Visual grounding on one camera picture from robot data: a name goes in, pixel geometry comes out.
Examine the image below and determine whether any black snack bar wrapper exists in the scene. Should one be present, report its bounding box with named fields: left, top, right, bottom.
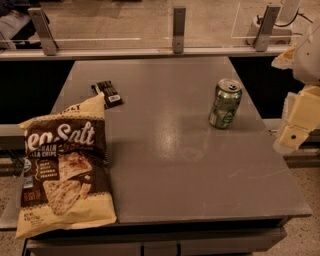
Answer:
left=91, top=80, right=123, bottom=109

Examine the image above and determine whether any brown sea salt chip bag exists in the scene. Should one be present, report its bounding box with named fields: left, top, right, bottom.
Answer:
left=16, top=93, right=116, bottom=239

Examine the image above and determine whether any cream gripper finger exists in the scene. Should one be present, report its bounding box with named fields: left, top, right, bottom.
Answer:
left=273, top=85, right=320, bottom=154
left=271, top=45, right=296, bottom=70

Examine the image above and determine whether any left metal rail bracket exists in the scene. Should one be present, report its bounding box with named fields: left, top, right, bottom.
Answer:
left=28, top=7, right=58, bottom=56

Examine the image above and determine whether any middle metal rail bracket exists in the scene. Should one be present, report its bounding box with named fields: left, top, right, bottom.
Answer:
left=172, top=7, right=186, bottom=54

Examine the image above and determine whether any metal rail bracket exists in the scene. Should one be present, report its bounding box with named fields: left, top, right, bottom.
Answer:
left=172, top=7, right=186, bottom=54
left=253, top=5, right=281, bottom=52
left=28, top=7, right=58, bottom=56

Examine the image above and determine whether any green soda can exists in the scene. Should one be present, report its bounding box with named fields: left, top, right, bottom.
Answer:
left=209, top=78, right=242, bottom=129

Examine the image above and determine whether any right metal rail bracket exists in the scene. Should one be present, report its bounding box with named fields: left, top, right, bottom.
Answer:
left=253, top=5, right=281, bottom=52

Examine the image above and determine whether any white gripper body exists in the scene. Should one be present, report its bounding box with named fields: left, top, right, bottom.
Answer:
left=293, top=18, right=320, bottom=86

